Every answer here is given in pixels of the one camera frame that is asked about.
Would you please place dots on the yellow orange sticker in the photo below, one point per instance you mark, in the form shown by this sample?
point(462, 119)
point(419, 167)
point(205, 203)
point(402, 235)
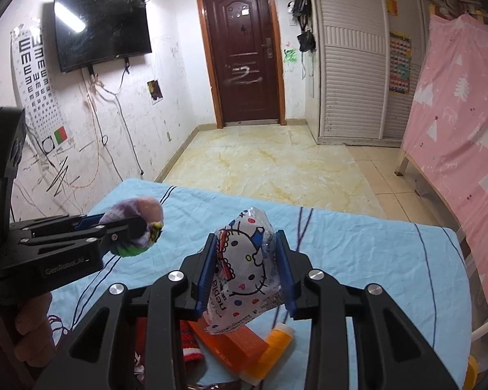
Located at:
point(392, 7)

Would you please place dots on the small black hanging bag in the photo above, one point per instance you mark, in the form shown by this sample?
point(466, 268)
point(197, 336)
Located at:
point(306, 41)

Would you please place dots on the white metal chair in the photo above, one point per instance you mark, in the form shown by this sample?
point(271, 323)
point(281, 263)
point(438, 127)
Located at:
point(484, 325)

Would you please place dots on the dark brown door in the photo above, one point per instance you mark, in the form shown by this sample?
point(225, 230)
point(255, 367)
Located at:
point(244, 57)

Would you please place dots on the red plastic packet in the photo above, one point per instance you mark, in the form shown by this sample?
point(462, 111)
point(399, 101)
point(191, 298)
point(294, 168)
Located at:
point(191, 345)

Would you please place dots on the orange bottle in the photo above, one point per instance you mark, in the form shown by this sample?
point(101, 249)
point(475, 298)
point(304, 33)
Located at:
point(276, 339)

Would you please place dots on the light blue bedsheet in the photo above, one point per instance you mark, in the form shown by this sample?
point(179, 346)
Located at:
point(370, 260)

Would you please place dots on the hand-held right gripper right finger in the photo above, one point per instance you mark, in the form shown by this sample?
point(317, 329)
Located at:
point(284, 272)

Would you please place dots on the white louvred wardrobe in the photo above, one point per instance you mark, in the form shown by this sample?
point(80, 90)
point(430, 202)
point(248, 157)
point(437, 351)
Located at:
point(349, 69)

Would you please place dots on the purple sock ball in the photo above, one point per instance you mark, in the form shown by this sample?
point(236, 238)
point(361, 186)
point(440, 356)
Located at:
point(142, 209)

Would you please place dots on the black wall television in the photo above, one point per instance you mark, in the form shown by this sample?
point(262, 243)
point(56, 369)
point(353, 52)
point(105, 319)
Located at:
point(101, 28)

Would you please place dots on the eye test chart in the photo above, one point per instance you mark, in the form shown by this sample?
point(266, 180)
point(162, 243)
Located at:
point(36, 81)

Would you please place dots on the orange cardboard box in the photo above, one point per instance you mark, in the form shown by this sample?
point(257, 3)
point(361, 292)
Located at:
point(236, 345)

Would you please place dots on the person's left hand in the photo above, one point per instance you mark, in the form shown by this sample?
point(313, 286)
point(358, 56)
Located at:
point(36, 333)

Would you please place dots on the colourful grid poster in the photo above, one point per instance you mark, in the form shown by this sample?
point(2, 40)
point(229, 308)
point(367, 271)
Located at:
point(400, 65)

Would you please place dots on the yellow plastic bin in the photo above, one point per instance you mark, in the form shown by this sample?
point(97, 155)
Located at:
point(472, 371)

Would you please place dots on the cartoon print tissue packet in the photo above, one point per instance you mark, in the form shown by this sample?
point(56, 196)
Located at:
point(244, 260)

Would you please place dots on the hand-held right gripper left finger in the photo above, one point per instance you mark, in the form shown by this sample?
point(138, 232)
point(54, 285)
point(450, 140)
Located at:
point(205, 276)

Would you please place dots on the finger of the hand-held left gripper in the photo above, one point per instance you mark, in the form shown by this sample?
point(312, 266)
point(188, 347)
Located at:
point(87, 221)
point(126, 227)

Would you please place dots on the pink tree print curtain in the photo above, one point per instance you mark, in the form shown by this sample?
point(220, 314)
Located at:
point(463, 130)

